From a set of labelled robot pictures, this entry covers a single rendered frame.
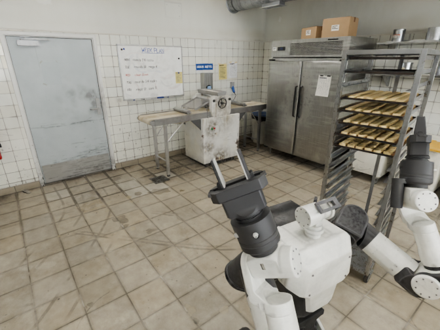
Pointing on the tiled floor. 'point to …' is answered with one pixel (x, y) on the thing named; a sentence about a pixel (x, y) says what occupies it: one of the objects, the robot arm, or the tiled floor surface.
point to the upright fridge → (308, 93)
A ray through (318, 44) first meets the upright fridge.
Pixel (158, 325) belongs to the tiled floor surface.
